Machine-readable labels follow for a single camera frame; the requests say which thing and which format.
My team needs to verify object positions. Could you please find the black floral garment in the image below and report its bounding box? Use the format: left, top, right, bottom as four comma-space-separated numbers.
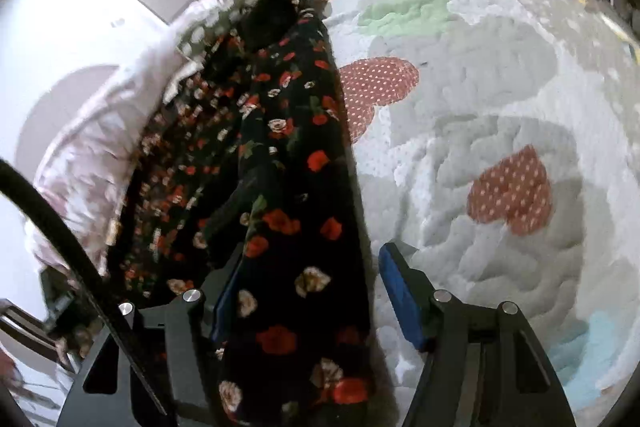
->
107, 0, 372, 426

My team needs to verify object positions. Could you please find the pink floral comforter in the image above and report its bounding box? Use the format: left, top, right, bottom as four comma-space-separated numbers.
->
32, 0, 224, 275

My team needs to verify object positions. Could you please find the heart patchwork quilt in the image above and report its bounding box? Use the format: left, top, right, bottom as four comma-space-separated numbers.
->
323, 0, 639, 426

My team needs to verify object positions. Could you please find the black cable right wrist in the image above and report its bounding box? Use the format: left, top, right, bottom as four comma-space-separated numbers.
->
0, 158, 170, 417

